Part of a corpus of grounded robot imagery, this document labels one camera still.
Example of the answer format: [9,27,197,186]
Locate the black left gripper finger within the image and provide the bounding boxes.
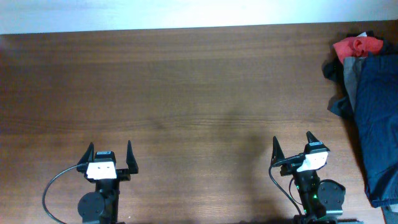
[126,140,139,174]
[78,142,94,165]

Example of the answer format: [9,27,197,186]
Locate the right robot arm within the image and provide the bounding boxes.
[268,131,360,224]

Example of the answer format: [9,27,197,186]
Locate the grey garment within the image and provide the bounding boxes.
[343,57,366,111]

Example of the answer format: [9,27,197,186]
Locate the navy blue shorts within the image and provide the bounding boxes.
[354,55,397,207]

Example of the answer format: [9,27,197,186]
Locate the red garment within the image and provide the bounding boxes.
[333,37,384,64]

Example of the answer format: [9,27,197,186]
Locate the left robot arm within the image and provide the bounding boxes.
[76,141,139,224]

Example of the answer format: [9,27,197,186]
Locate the dark teal garment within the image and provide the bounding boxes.
[322,30,397,121]

